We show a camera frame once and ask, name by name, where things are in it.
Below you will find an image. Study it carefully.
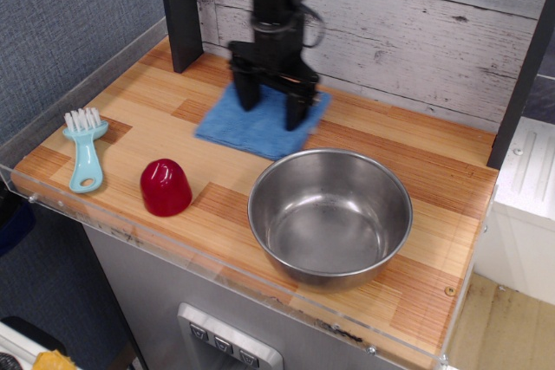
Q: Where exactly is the dark gray left post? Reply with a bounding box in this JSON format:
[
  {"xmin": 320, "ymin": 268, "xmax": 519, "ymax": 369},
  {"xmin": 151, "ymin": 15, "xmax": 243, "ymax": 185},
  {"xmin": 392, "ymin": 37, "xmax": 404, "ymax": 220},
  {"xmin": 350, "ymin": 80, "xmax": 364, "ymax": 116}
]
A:
[{"xmin": 163, "ymin": 0, "xmax": 204, "ymax": 73}]

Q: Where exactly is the dark gray right post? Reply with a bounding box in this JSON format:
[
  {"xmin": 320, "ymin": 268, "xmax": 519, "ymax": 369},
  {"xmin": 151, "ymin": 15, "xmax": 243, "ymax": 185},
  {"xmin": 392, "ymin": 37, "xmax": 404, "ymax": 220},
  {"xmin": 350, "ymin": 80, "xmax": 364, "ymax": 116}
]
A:
[{"xmin": 486, "ymin": 0, "xmax": 554, "ymax": 170}]

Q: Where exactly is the gray metal cabinet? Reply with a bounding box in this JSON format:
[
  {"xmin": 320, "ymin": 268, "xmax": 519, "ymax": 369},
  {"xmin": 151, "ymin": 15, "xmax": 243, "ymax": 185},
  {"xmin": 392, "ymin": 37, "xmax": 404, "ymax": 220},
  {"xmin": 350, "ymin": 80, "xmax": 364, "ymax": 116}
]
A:
[{"xmin": 86, "ymin": 226, "xmax": 438, "ymax": 369}]

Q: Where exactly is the yellow object bottom left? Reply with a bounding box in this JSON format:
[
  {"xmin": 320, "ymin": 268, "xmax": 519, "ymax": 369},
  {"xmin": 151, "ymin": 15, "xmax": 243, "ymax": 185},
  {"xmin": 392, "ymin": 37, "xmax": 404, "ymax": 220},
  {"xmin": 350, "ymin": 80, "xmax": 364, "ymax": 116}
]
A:
[{"xmin": 31, "ymin": 350, "xmax": 77, "ymax": 370}]

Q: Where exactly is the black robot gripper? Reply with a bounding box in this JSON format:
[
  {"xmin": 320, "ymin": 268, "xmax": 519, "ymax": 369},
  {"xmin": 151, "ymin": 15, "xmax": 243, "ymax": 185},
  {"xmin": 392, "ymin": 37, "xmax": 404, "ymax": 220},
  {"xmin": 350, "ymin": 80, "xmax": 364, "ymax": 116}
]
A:
[{"xmin": 228, "ymin": 18, "xmax": 318, "ymax": 131}]

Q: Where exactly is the white side cabinet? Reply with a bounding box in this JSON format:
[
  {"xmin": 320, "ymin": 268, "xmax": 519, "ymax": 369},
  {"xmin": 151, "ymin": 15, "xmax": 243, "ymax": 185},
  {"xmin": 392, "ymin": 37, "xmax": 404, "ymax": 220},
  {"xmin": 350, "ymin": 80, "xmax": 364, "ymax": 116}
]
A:
[{"xmin": 473, "ymin": 117, "xmax": 554, "ymax": 304}]

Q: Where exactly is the light blue scrub brush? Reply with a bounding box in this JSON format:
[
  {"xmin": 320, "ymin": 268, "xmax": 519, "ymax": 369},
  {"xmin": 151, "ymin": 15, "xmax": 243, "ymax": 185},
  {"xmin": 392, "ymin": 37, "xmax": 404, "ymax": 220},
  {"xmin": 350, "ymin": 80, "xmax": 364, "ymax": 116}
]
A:
[{"xmin": 62, "ymin": 107, "xmax": 108, "ymax": 193}]

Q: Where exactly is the blue microfiber cloth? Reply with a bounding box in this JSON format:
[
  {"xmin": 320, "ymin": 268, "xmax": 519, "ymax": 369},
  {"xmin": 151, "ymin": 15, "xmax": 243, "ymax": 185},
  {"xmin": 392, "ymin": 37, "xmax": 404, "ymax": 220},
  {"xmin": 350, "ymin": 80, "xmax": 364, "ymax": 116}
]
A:
[{"xmin": 195, "ymin": 83, "xmax": 332, "ymax": 160}]

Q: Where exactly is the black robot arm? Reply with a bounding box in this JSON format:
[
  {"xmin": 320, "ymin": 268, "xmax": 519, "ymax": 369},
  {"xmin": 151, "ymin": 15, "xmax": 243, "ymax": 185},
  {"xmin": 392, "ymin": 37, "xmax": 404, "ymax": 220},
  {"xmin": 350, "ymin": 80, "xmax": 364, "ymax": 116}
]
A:
[{"xmin": 228, "ymin": 0, "xmax": 324, "ymax": 131}]

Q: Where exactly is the dark gray post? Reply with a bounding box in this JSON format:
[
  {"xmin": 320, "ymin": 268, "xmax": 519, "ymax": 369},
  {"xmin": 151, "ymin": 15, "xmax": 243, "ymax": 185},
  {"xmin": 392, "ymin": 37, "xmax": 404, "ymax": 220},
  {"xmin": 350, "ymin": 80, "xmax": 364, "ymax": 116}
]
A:
[
  {"xmin": 486, "ymin": 0, "xmax": 554, "ymax": 170},
  {"xmin": 163, "ymin": 0, "xmax": 204, "ymax": 73}
]

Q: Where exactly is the clear acrylic guard rail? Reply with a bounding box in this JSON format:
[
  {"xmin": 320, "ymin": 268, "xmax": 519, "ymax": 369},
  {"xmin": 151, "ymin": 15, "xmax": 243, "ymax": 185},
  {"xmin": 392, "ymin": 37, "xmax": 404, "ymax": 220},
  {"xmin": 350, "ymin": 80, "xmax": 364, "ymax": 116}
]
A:
[{"xmin": 1, "ymin": 40, "xmax": 497, "ymax": 369}]

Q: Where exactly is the stainless steel bowl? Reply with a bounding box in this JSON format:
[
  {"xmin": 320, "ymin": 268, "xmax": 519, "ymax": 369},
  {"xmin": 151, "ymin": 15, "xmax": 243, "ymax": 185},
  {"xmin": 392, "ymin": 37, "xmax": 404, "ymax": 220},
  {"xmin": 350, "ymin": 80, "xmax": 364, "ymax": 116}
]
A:
[{"xmin": 247, "ymin": 148, "xmax": 413, "ymax": 292}]

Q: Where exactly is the silver button panel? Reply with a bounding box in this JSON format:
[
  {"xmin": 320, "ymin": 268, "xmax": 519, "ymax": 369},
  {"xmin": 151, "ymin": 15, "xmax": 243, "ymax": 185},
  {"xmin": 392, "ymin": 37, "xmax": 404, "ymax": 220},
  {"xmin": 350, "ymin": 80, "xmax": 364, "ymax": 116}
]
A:
[{"xmin": 177, "ymin": 302, "xmax": 284, "ymax": 369}]

